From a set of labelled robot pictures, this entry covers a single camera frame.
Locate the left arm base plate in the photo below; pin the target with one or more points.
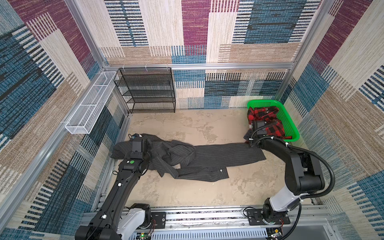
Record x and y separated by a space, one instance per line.
158 221

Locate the dark grey striped shirt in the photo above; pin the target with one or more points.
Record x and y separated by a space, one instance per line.
206 163

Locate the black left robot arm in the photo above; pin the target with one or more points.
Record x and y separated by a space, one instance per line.
108 223

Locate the black wire shelf rack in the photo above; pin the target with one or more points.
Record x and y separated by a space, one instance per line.
147 90

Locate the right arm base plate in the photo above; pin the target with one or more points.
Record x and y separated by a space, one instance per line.
259 217

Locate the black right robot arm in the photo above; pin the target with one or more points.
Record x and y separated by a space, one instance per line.
307 175

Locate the white wire mesh tray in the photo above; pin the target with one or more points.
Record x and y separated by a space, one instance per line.
87 113

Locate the green plastic basket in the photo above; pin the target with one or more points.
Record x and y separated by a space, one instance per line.
282 115

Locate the red black plaid shirt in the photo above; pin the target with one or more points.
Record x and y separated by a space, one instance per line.
274 126

